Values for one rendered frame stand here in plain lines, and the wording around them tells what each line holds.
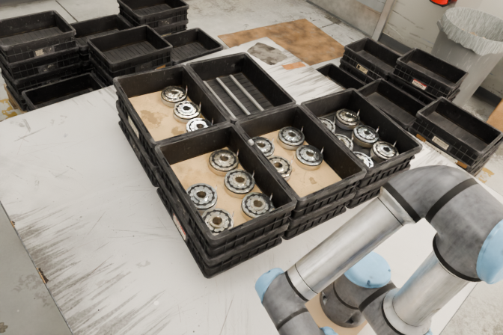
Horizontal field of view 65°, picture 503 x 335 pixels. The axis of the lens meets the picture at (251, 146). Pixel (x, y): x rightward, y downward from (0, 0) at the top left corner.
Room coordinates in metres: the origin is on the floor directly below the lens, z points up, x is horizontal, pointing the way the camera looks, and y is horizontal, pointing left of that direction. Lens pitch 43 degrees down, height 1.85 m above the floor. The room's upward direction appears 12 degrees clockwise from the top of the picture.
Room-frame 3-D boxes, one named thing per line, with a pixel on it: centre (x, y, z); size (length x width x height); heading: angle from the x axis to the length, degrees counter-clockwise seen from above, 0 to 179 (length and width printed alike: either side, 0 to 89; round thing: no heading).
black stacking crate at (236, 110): (1.33, 0.10, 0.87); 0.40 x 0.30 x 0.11; 40
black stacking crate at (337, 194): (1.03, -0.16, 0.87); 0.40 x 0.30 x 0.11; 40
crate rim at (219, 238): (0.83, 0.07, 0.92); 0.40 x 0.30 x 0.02; 40
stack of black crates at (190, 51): (2.30, 0.55, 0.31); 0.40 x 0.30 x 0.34; 140
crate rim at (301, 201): (1.03, -0.16, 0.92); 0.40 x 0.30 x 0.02; 40
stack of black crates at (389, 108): (2.12, -0.81, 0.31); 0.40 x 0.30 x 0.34; 50
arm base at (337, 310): (0.60, -0.37, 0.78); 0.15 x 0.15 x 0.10
